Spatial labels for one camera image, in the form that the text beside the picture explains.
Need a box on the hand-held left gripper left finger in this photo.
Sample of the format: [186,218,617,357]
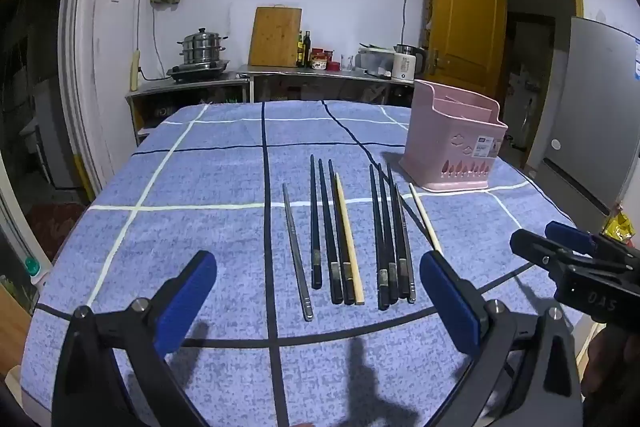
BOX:
[52,250,218,427]

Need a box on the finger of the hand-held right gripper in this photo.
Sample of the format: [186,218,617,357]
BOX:
[545,221,600,255]
[510,229,576,279]

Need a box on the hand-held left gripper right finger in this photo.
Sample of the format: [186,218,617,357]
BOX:
[419,250,586,427]

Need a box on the light wooden chopstick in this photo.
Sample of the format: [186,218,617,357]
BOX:
[408,183,444,256]
[335,173,365,306]

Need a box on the silver metal chopstick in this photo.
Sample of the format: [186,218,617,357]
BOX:
[282,183,314,322]

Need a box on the pink plastic utensil holder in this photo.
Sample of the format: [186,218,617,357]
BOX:
[398,79,509,194]

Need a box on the person's right hand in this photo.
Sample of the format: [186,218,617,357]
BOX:
[582,322,640,408]

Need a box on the yellow plastic bag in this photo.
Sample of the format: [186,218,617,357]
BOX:
[602,212,637,251]

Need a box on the blue checked tablecloth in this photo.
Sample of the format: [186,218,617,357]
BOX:
[22,99,586,427]

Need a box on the silver refrigerator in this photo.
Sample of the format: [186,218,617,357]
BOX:
[527,16,640,216]

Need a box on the green-capped bottle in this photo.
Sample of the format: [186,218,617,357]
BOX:
[22,257,52,284]

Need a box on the low metal shelf unit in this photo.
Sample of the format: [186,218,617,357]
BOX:
[125,73,251,146]

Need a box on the white electric kettle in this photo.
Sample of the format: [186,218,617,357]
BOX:
[391,45,426,83]

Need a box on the black induction cooker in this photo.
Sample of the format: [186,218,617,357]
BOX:
[167,59,232,84]

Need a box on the yellow wooden door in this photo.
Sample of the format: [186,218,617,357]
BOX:
[432,0,507,108]

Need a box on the clear plastic food container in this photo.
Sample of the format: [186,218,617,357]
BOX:
[358,47,396,78]

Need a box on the stainless steel steamer pot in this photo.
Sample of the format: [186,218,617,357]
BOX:
[176,27,230,66]

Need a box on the steel kitchen table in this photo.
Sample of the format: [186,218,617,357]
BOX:
[236,64,417,108]

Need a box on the wooden cutting board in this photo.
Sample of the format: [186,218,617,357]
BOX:
[248,7,303,68]

